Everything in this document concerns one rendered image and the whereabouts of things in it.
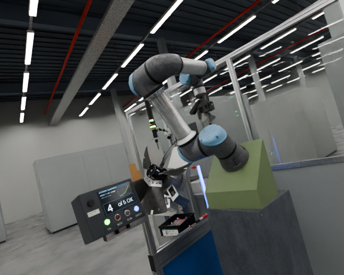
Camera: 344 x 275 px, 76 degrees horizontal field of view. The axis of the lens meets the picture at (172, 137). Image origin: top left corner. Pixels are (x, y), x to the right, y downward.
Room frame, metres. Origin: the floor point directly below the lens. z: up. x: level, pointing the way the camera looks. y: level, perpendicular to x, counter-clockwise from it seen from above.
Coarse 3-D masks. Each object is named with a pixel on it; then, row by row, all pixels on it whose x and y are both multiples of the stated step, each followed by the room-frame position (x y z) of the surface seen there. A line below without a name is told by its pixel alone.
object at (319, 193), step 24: (288, 168) 1.80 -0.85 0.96; (312, 168) 1.68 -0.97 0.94; (336, 168) 1.58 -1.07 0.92; (312, 192) 1.71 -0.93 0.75; (336, 192) 1.61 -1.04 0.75; (312, 216) 1.74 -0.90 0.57; (336, 216) 1.64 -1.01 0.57; (168, 240) 3.01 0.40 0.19; (312, 240) 1.78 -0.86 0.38; (336, 240) 1.67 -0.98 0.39; (312, 264) 1.81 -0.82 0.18; (336, 264) 1.70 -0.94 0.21
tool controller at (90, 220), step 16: (96, 192) 0.94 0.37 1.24; (112, 192) 0.98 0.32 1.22; (128, 192) 1.03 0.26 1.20; (80, 208) 0.89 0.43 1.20; (96, 208) 0.91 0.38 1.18; (128, 208) 1.00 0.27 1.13; (80, 224) 0.92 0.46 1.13; (96, 224) 0.89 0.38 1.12; (112, 224) 0.93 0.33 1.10; (128, 224) 1.03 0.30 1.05
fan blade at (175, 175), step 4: (188, 164) 1.63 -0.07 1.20; (176, 168) 1.71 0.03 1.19; (180, 168) 1.63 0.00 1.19; (164, 172) 1.69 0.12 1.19; (168, 172) 1.65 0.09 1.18; (172, 172) 1.61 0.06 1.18; (176, 172) 1.58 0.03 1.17; (180, 172) 1.55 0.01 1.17; (172, 176) 1.56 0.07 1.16; (176, 176) 1.53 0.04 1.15
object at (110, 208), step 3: (111, 201) 0.96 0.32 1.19; (105, 204) 0.94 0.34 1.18; (108, 204) 0.95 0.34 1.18; (111, 204) 0.96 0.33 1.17; (105, 207) 0.94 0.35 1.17; (108, 207) 0.94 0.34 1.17; (111, 207) 0.95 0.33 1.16; (114, 207) 0.96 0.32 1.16; (105, 210) 0.93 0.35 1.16; (108, 210) 0.94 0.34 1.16; (111, 210) 0.95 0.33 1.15; (114, 210) 0.95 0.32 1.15; (108, 213) 0.93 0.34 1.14; (111, 213) 0.94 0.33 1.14
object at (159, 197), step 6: (150, 186) 1.73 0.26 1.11; (150, 192) 1.70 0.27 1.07; (156, 192) 1.70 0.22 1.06; (162, 192) 1.71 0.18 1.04; (144, 198) 1.68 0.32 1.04; (150, 198) 1.67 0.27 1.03; (156, 198) 1.67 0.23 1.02; (162, 198) 1.67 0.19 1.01; (144, 204) 1.65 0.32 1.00; (150, 204) 1.64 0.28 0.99; (156, 204) 1.63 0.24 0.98; (162, 204) 1.63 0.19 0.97; (144, 210) 1.62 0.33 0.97; (150, 210) 1.61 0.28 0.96; (156, 210) 1.60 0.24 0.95; (162, 210) 1.60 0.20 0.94
